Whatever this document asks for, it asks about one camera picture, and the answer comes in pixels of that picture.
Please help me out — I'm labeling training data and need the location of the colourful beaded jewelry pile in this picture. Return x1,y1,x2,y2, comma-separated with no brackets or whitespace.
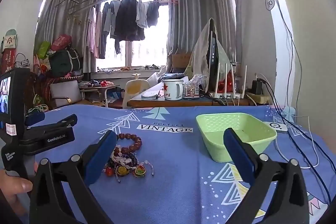
102,146,155,183

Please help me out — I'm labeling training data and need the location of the person's left hand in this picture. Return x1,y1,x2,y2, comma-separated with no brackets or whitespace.
0,169,33,216

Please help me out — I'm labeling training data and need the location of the white handbag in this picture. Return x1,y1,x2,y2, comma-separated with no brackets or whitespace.
50,80,82,107

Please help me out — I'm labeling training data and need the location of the dark green duffel bag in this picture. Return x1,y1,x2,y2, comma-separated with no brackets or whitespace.
49,48,82,78

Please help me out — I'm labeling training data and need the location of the wooden desk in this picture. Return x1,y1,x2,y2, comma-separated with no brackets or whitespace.
126,96,260,108

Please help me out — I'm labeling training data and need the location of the white yellow chair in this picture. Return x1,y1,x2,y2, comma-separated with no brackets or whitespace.
122,73,150,109

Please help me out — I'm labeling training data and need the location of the white power bank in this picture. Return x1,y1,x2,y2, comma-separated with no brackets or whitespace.
264,122,288,132

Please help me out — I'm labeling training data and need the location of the white enamel mug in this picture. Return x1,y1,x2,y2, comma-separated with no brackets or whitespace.
163,79,183,101

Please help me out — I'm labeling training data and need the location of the green plastic basket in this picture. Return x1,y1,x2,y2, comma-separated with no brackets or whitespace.
195,112,278,163

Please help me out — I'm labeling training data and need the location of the dark hanging jacket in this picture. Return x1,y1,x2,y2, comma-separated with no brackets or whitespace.
113,0,145,54

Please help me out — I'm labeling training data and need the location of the beige power strip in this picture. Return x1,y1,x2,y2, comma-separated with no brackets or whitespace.
245,92,271,105

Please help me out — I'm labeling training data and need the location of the grey left curtain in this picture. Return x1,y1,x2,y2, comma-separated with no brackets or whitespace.
34,0,99,73

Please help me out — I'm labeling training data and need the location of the blue patterned bed sheet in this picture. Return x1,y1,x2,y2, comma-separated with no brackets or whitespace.
37,105,335,223

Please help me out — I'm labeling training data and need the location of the white wifi router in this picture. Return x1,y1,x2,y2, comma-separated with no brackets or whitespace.
209,63,247,99

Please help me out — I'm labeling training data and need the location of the black power adapter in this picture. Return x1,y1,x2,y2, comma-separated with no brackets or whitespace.
251,79,263,95

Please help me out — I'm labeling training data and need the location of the cardboard box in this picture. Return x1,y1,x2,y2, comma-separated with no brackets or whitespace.
172,53,191,69

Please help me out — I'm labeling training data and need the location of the covered black monitor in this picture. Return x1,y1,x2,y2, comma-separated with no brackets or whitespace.
189,18,231,92

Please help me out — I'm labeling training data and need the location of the white charging cable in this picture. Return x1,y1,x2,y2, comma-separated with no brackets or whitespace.
274,115,321,170

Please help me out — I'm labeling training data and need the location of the round white wall hook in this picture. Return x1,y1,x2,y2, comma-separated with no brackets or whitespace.
265,0,276,11

